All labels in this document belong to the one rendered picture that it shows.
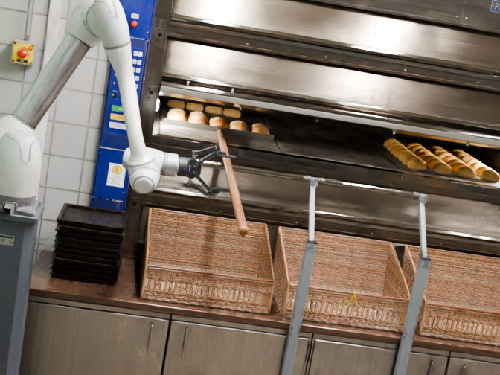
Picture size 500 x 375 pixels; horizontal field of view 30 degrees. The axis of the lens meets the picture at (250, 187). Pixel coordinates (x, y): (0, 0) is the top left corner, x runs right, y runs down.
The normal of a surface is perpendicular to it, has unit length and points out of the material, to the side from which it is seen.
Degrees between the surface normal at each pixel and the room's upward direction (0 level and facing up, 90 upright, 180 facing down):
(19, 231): 90
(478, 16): 89
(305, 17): 70
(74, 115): 90
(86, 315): 90
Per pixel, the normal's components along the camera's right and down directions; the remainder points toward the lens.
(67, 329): 0.07, 0.23
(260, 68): 0.13, -0.11
